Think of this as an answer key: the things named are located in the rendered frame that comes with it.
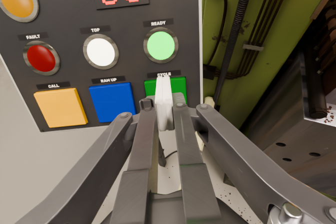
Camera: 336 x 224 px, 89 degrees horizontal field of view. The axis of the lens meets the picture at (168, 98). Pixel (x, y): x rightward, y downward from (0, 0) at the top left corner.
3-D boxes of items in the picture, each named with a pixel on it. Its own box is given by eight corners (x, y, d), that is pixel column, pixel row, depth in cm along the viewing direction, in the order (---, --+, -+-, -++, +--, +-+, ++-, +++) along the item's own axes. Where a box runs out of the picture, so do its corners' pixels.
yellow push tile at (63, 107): (86, 124, 34) (73, 89, 31) (49, 128, 34) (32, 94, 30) (90, 119, 36) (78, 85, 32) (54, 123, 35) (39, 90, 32)
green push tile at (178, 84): (187, 114, 33) (185, 78, 30) (149, 118, 33) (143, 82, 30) (186, 110, 35) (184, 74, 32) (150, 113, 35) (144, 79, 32)
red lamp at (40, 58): (54, 77, 29) (36, 57, 25) (33, 71, 30) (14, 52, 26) (66, 64, 30) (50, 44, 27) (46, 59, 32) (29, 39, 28)
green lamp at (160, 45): (171, 64, 29) (170, 43, 25) (146, 59, 30) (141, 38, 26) (177, 52, 30) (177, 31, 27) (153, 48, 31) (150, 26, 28)
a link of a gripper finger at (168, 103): (163, 101, 14) (172, 101, 14) (163, 75, 20) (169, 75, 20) (167, 131, 15) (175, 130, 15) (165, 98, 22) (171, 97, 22)
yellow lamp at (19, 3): (32, 22, 25) (7, -9, 22) (10, 18, 26) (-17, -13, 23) (47, 11, 27) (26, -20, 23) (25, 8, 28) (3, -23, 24)
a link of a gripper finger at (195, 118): (174, 119, 13) (213, 115, 13) (170, 92, 17) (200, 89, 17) (175, 135, 13) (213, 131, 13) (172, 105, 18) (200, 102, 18)
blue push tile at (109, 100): (136, 119, 34) (129, 83, 30) (99, 123, 34) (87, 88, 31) (138, 114, 35) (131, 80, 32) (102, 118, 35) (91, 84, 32)
